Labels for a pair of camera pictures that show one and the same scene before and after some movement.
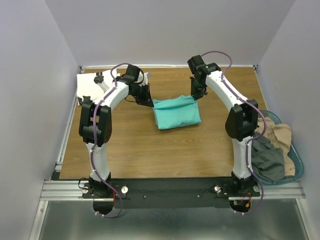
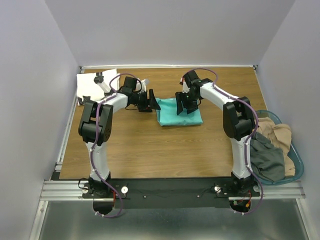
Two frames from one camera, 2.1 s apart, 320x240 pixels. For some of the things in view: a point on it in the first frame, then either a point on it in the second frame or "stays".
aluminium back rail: [171, 67] stays
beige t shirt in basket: [280, 135] stays
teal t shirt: [180, 111] stays
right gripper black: [196, 94] -> [190, 108]
